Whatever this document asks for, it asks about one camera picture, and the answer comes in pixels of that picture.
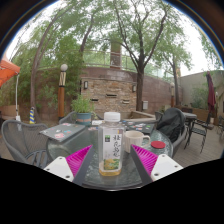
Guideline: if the grey laptop with stickers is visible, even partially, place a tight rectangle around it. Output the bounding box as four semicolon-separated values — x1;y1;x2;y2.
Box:
39;122;87;143

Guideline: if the wooden lamp post globe light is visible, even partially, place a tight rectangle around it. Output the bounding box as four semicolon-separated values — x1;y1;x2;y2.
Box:
170;84;176;108
57;63;69;121

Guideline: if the leaning trunk tree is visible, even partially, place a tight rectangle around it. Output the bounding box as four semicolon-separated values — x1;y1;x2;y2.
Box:
9;0;101;123

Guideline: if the blue yellow striped cone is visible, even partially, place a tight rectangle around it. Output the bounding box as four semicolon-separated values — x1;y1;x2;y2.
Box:
28;106;37;125

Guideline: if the white mug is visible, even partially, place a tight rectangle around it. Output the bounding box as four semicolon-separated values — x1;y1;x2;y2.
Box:
124;130;152;154

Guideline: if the flat round red coaster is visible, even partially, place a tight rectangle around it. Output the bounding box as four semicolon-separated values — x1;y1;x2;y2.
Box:
150;140;167;150

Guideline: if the black metal patio chair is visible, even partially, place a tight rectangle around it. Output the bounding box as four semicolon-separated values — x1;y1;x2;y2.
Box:
184;114;214;154

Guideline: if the closed maroon patio umbrella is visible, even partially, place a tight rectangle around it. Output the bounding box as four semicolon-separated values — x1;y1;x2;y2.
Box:
205;70;218;124

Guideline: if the green plant in blue pot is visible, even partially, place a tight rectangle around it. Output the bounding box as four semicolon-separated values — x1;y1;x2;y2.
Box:
70;94;96;126

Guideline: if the black backpack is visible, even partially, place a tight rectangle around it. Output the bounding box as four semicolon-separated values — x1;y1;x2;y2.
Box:
156;107;187;144

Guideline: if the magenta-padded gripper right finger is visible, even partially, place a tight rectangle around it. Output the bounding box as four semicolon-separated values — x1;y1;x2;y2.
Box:
129;143;184;187

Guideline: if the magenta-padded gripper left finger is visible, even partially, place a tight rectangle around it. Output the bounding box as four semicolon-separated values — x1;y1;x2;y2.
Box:
43;144;95;187

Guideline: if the clear drink bottle white cap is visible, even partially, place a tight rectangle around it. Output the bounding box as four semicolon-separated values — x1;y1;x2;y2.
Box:
97;111;125;177

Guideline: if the round dark patio table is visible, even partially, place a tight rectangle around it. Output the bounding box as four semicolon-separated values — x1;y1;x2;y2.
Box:
181;111;198;131

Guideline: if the forked trunk tree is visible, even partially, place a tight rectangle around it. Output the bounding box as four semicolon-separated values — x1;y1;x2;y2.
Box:
96;0;194;113

